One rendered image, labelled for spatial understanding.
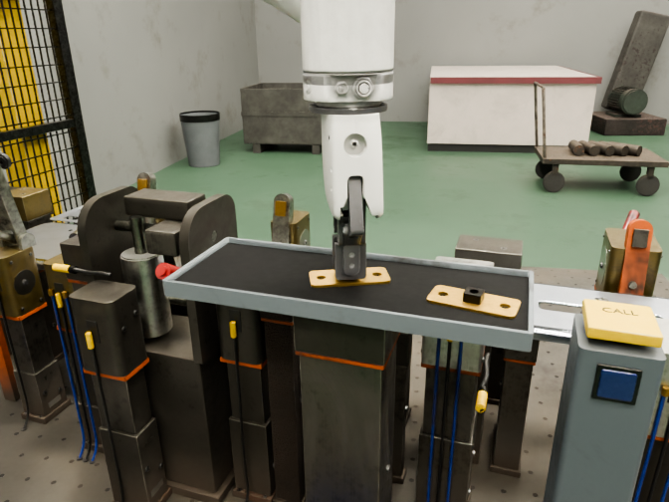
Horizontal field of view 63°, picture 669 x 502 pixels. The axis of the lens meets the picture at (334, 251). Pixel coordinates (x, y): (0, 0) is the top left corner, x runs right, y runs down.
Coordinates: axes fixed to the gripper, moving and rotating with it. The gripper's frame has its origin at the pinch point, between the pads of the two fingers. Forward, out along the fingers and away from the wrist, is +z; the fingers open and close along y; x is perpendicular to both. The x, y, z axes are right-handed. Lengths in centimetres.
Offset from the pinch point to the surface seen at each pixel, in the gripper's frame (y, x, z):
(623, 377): -15.4, -22.1, 6.7
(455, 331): -11.9, -7.8, 2.9
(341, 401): -4.0, 1.4, 15.5
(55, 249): 57, 53, 19
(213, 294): -1.7, 14.1, 2.7
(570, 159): 410, -257, 87
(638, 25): 743, -520, -27
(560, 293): 24.0, -38.5, 18.7
